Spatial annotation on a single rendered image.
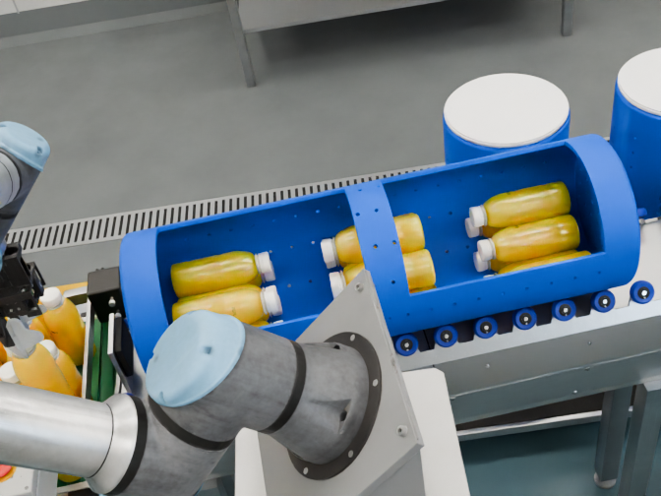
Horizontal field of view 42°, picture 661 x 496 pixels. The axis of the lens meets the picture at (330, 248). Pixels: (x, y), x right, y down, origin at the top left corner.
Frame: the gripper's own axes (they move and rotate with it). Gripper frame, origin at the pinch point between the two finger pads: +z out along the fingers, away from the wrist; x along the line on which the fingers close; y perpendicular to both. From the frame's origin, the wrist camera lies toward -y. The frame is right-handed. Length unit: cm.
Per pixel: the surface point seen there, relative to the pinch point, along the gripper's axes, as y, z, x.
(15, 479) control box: -1.5, 7.3, -21.5
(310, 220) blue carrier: 51, 7, 23
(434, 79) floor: 122, 117, 228
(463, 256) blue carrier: 80, 20, 17
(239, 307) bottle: 36.2, 5.1, 2.3
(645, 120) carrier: 128, 17, 43
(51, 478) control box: 1.2, 14.5, -17.5
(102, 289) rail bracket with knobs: 7.4, 17.0, 27.2
